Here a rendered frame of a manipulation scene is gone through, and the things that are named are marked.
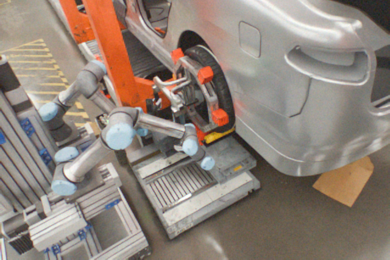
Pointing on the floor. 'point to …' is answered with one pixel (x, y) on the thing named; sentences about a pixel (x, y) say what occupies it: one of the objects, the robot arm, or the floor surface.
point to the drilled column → (121, 156)
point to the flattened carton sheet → (345, 181)
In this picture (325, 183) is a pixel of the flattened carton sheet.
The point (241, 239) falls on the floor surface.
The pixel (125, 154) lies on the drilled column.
